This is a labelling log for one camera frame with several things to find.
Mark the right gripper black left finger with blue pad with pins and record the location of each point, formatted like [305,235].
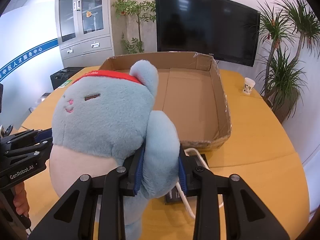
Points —
[73,215]

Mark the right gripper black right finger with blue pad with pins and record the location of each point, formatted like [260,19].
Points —
[246,216]

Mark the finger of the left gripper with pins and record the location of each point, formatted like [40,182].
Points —
[38,152]
[26,138]

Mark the light blue plush toy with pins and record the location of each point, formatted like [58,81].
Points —
[101,120]

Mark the person's left hand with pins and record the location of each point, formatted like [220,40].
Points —
[20,200]

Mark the green white sticker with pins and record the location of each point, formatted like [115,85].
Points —
[65,83]

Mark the black suitcase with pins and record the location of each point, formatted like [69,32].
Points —
[58,78]

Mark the black power adapter box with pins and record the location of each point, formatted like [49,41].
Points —
[173,196]

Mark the grey glass door cabinet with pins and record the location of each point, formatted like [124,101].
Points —
[84,32]

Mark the white paper cup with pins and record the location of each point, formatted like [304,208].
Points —
[248,85]

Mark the open cardboard box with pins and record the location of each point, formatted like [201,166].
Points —
[190,93]

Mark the tall leafy green plant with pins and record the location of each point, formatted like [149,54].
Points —
[133,26]

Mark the black flat screen television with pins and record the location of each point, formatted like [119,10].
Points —
[225,29]

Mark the spiky palm potted plant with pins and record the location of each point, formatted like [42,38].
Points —
[288,26]

